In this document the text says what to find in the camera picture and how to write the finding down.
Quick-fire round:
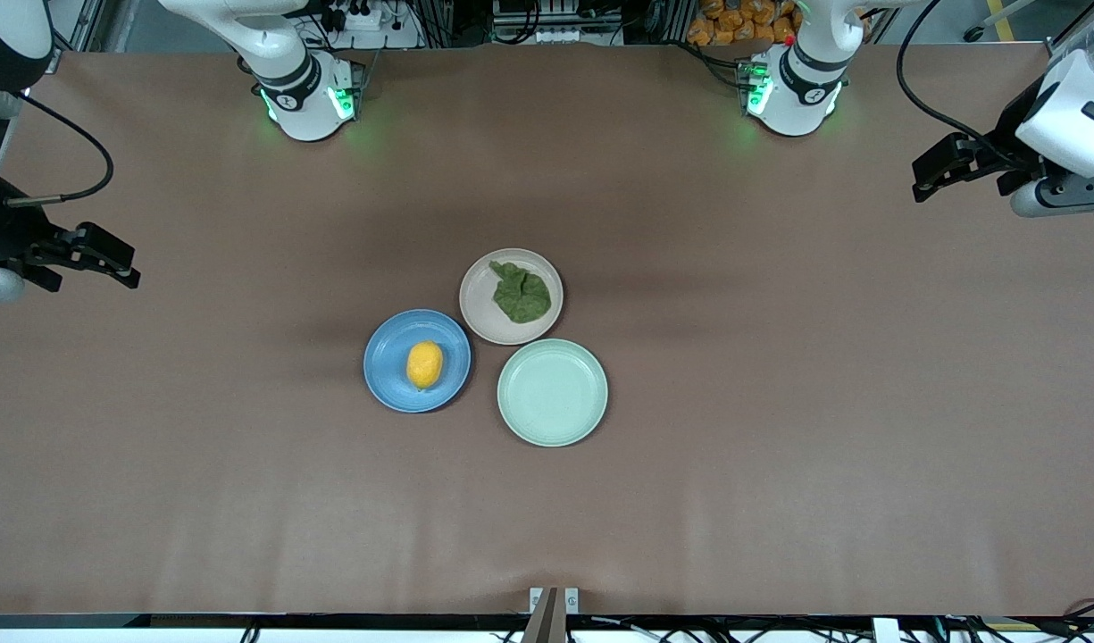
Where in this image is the bag of orange fruits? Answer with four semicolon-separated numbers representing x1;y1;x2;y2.
686;0;799;47

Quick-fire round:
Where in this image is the green lettuce leaf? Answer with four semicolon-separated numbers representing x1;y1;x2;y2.
489;260;553;325

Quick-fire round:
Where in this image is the yellow lemon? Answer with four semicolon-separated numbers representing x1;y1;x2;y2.
406;340;445;390

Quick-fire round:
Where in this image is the white electronics box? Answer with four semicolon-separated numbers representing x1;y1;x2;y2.
491;0;622;46

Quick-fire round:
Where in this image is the blue plate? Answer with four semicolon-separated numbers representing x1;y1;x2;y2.
363;309;472;414

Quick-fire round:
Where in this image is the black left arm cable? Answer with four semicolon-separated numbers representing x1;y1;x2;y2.
896;0;1030;169

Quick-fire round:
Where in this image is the beige plate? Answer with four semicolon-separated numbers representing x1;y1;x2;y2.
459;247;565;347

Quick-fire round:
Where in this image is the light green plate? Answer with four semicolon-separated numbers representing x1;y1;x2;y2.
497;338;609;448

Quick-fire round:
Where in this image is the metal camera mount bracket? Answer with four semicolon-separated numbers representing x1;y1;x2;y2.
522;586;581;643

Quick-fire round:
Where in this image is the white power strip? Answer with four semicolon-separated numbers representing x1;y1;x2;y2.
318;0;397;33

